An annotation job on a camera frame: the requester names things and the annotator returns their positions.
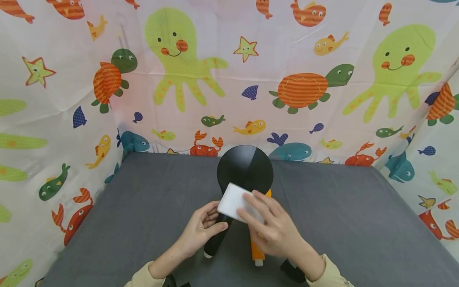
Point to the person's right hand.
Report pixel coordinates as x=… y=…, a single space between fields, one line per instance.
x=278 y=233

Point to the person's left hand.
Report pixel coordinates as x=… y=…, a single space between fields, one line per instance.
x=195 y=235

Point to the person's right forearm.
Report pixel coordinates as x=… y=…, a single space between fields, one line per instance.
x=317 y=269

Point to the white sponge block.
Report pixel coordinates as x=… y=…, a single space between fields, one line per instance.
x=231 y=201

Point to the person's left forearm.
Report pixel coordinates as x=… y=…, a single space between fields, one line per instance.
x=161 y=269

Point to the black round pan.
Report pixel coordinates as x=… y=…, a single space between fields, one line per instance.
x=245 y=165

